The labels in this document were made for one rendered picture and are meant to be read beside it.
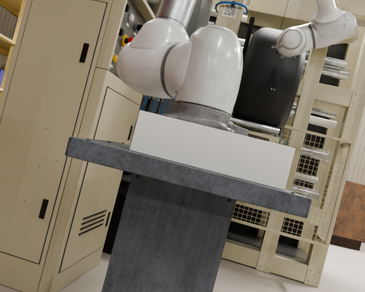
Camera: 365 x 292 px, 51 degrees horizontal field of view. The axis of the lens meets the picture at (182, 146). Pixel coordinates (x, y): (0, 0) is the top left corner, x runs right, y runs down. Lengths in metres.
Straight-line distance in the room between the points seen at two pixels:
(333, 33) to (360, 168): 5.09
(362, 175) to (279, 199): 5.80
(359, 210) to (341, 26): 3.81
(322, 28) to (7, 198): 1.35
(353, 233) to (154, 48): 4.40
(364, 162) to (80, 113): 5.53
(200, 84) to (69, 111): 0.70
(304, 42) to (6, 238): 1.35
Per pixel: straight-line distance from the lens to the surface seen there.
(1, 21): 6.91
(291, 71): 2.02
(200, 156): 0.84
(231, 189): 0.77
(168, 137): 0.84
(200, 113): 0.94
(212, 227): 0.90
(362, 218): 5.22
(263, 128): 2.08
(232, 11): 2.31
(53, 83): 1.56
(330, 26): 1.56
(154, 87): 1.07
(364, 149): 6.57
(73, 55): 1.55
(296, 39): 1.51
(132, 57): 1.11
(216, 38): 0.99
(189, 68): 0.98
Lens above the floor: 0.68
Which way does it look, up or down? level
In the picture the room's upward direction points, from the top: 15 degrees clockwise
